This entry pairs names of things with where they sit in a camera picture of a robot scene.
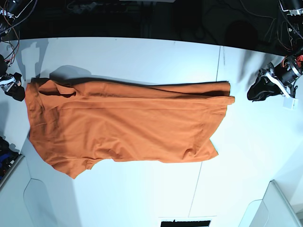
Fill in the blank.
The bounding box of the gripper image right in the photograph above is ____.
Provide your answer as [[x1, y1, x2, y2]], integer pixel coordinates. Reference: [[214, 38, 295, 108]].
[[247, 55, 303, 102]]

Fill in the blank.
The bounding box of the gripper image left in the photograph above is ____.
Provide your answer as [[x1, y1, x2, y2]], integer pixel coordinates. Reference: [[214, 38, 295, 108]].
[[0, 73, 25, 102]]

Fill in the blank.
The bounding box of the orange t-shirt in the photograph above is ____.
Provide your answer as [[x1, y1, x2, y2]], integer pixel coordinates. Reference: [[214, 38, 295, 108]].
[[25, 79, 235, 178]]

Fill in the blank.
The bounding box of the bin with dark items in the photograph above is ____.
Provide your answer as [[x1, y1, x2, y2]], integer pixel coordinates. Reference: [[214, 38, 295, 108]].
[[0, 137, 19, 180]]

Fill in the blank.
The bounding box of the grey panel left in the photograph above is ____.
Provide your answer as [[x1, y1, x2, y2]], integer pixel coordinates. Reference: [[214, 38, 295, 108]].
[[0, 154, 52, 227]]

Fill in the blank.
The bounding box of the grey panel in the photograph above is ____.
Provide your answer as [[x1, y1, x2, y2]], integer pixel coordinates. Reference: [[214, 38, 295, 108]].
[[0, 154, 52, 227], [239, 180, 303, 227]]

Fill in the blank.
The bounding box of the grey panel right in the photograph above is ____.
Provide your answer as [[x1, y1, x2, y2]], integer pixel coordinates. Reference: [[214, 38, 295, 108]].
[[239, 180, 303, 227]]

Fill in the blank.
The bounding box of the white framed black slot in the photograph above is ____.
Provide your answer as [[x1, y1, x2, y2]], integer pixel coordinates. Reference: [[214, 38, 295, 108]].
[[157, 216, 216, 227]]

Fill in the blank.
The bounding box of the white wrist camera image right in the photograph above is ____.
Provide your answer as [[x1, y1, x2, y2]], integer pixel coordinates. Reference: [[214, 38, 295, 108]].
[[283, 97, 298, 110]]

